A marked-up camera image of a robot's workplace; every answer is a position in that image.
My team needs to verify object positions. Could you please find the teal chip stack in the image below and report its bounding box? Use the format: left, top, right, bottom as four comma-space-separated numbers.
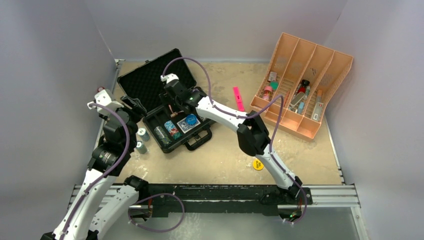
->
136, 127, 150, 142
135, 141, 148, 155

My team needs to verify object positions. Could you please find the red Texas Hold'em card box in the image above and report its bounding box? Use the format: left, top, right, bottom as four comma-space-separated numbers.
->
168, 104, 184, 118

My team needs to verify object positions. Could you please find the blue round dealer button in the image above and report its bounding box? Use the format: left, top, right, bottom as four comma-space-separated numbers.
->
185, 114, 198, 126

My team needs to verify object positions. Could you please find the blue playing card deck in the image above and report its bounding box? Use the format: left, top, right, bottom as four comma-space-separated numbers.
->
177, 117, 201, 134

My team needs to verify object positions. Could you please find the yellow round button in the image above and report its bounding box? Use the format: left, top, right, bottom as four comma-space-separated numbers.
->
252, 159, 264, 171

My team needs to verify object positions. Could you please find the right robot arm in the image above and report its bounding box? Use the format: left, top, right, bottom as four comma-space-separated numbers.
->
161, 74, 305, 204

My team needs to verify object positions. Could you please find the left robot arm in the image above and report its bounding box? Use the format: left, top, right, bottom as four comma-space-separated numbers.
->
41, 90, 149, 240

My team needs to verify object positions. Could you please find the black poker set case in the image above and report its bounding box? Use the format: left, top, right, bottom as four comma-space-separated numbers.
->
117, 48, 214, 154

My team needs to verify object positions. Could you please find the green chip stack in case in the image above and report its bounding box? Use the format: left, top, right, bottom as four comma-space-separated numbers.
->
154, 126, 172, 146

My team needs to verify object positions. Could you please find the light blue red chip stack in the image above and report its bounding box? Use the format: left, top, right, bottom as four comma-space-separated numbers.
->
164, 120, 183, 140

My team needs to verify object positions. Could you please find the pink highlighter marker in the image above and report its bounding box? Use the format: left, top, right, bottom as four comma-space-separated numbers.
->
232, 86, 245, 112

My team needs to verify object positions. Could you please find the pink cup in organizer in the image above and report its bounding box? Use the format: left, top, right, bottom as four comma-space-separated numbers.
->
261, 85, 273, 101

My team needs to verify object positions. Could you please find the peach plastic desk organizer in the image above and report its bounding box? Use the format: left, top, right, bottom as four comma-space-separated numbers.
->
249, 33, 354, 141

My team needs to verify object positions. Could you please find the red black item in organizer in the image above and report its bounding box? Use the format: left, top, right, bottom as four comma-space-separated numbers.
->
294, 79, 310, 96

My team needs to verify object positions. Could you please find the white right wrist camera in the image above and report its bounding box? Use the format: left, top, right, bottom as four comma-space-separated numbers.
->
160, 73, 179, 84

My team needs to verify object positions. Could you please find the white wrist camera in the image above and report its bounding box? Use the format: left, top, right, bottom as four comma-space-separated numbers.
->
86, 89, 124, 117
160, 73, 179, 84

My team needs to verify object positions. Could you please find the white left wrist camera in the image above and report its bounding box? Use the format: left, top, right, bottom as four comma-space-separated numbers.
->
86, 89, 124, 117

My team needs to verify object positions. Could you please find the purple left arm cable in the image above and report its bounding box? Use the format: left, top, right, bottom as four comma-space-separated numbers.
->
61, 102, 131, 240

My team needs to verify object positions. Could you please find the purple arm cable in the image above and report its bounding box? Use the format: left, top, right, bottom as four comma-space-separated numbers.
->
161, 56, 309, 224
61, 102, 131, 240

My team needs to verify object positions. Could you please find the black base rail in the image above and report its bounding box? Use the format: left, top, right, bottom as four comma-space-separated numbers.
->
69, 183, 360, 220

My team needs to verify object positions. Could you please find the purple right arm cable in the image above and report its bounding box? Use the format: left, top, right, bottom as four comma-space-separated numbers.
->
161, 56, 309, 224

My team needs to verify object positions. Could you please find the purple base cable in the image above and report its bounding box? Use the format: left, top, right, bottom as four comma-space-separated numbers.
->
127, 193, 186, 233

